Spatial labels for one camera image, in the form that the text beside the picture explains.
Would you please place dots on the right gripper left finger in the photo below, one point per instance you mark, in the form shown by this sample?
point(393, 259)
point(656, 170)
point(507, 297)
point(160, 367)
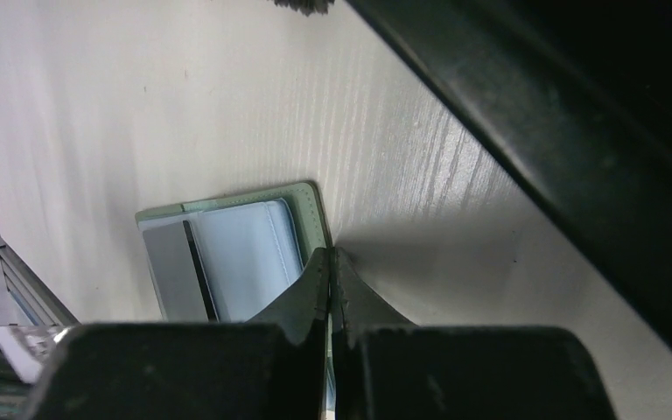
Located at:
point(271, 367)

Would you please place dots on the black card box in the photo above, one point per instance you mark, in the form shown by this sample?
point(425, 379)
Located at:
point(574, 100)

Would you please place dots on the green card holder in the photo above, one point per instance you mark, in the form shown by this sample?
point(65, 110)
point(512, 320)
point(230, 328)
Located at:
point(254, 247)

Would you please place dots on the silver credit card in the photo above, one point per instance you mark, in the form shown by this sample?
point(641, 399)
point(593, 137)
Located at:
point(177, 272)

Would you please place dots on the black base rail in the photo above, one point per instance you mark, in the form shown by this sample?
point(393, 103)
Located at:
point(34, 299)

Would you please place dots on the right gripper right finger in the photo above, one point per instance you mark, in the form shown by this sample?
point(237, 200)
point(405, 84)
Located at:
point(387, 367)

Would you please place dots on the black floral pillow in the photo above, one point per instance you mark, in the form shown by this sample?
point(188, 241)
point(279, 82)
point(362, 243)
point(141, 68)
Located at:
point(306, 7)

